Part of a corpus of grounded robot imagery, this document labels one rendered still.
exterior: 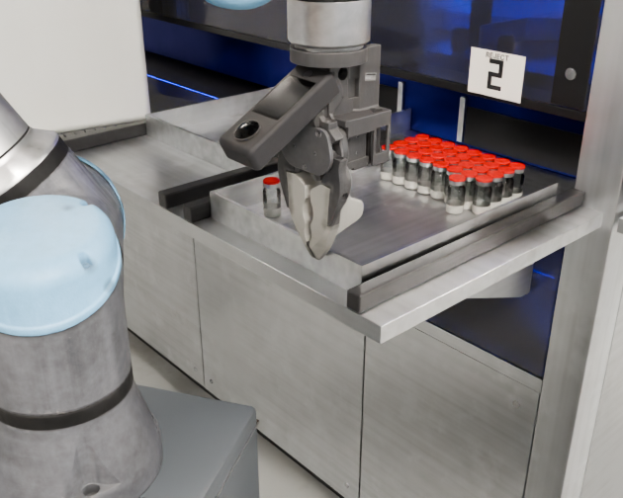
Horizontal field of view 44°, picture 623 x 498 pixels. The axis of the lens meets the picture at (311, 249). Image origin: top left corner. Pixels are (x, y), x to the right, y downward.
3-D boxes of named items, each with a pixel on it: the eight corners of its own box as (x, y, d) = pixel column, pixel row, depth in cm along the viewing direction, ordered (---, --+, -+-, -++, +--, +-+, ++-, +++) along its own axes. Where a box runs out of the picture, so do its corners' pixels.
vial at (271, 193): (273, 209, 95) (272, 177, 93) (285, 214, 94) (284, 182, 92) (259, 213, 94) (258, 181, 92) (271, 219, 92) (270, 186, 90)
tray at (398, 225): (400, 156, 113) (401, 133, 112) (554, 208, 96) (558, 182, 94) (211, 217, 93) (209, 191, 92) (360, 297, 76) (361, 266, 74)
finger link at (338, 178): (350, 227, 73) (353, 139, 69) (339, 232, 72) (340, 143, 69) (317, 212, 76) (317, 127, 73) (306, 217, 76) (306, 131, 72)
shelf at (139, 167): (288, 103, 147) (288, 93, 147) (632, 209, 101) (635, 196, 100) (52, 158, 119) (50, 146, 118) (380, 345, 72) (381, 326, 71)
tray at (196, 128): (306, 98, 143) (306, 79, 142) (409, 129, 126) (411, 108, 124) (146, 135, 123) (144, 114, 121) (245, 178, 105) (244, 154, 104)
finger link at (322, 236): (370, 254, 79) (374, 170, 75) (328, 272, 75) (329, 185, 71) (349, 244, 81) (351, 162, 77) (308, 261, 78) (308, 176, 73)
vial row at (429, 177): (387, 174, 106) (389, 142, 104) (492, 212, 94) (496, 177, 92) (376, 178, 105) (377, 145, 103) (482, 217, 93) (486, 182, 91)
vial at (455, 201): (453, 207, 96) (456, 172, 94) (467, 211, 95) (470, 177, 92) (441, 210, 95) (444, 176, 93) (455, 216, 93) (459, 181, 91)
